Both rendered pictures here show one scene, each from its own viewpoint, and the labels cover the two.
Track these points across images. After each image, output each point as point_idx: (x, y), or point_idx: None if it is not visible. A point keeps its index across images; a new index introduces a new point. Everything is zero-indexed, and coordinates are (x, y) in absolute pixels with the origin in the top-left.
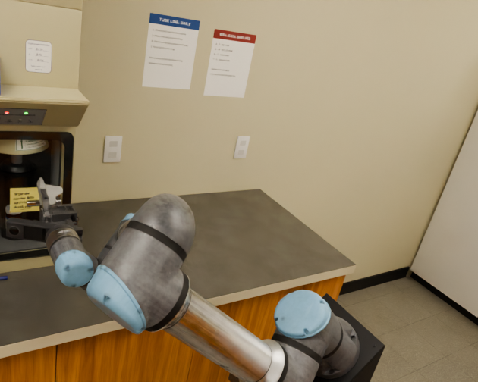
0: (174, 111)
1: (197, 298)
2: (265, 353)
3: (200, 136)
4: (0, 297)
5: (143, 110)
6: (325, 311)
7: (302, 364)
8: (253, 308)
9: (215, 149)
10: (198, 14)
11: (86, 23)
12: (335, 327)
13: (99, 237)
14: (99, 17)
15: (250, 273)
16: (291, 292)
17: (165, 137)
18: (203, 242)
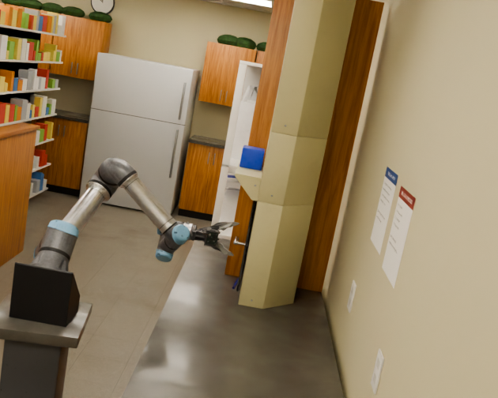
0: (371, 277)
1: (89, 190)
2: None
3: (370, 323)
4: (216, 283)
5: (365, 264)
6: (52, 220)
7: None
8: None
9: (370, 353)
10: (399, 168)
11: (373, 174)
12: (44, 238)
13: (265, 321)
14: (376, 170)
15: (166, 351)
16: (77, 229)
17: (363, 306)
18: (232, 354)
